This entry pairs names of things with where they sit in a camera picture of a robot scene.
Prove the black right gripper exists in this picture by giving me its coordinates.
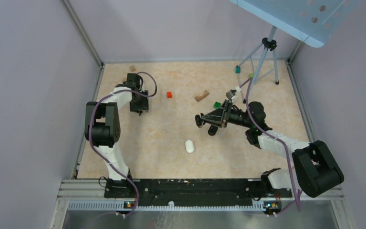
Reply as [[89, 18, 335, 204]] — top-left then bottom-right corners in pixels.
[[202, 100, 253, 128]]

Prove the black earbud charging case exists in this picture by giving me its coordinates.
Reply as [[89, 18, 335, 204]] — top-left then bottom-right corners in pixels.
[[208, 125, 219, 136]]

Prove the white earbud charging case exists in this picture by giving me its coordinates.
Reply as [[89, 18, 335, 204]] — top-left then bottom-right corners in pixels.
[[185, 140, 195, 154]]

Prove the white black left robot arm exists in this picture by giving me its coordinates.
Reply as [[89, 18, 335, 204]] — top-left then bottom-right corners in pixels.
[[84, 72, 151, 197]]

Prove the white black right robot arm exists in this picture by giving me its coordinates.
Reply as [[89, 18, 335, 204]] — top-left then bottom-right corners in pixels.
[[195, 100, 345, 198]]

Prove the green block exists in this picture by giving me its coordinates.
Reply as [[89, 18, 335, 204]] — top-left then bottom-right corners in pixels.
[[213, 102, 221, 109]]

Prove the brown wooden arch block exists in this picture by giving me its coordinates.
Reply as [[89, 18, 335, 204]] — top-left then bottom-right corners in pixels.
[[195, 90, 209, 102]]

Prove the small tan wooden cube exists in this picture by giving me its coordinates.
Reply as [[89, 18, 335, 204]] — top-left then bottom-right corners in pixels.
[[130, 65, 136, 72]]

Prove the grey tripod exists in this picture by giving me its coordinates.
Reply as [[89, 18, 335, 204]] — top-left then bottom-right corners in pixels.
[[237, 26, 280, 87]]

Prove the light blue perforated panel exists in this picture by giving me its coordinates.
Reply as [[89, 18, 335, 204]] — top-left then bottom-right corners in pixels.
[[231, 0, 358, 48]]

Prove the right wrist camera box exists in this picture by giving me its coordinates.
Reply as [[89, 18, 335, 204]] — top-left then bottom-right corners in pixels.
[[226, 86, 242, 103]]

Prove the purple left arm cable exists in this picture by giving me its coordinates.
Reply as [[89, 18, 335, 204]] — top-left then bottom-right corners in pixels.
[[88, 72, 158, 218]]

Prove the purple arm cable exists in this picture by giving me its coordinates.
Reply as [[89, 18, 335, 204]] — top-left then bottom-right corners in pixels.
[[88, 72, 158, 218], [240, 77, 303, 217]]

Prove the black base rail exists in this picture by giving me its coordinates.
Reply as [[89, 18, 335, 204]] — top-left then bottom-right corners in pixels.
[[104, 178, 293, 207]]

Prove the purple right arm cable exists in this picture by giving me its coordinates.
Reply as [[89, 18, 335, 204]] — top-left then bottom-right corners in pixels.
[[240, 77, 303, 217]]

